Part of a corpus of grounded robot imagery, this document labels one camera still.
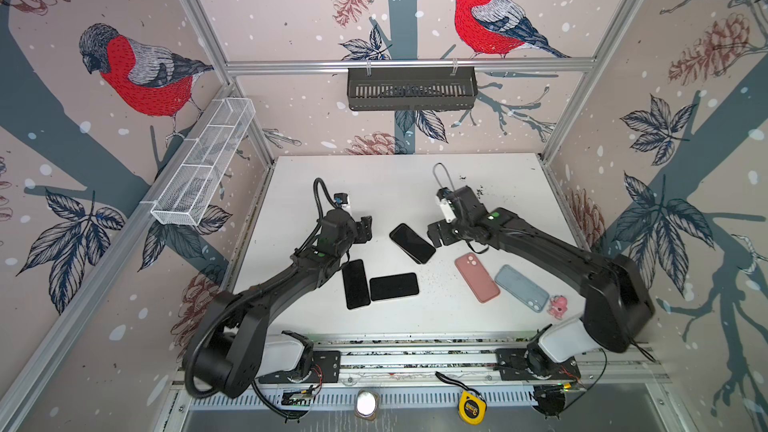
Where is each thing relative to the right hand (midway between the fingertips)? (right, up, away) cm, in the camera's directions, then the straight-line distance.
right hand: (441, 235), depth 87 cm
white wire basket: (-66, +12, -15) cm, 69 cm away
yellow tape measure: (+4, -36, -20) cm, 41 cm away
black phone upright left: (-26, -17, +4) cm, 31 cm away
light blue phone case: (+25, -16, +1) cm, 30 cm away
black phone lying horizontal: (-14, -15, 0) cm, 21 cm away
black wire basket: (-8, +49, +17) cm, 53 cm away
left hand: (-23, +6, 0) cm, 24 cm away
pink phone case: (+12, -15, +1) cm, 19 cm away
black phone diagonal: (-8, -5, +10) cm, 14 cm away
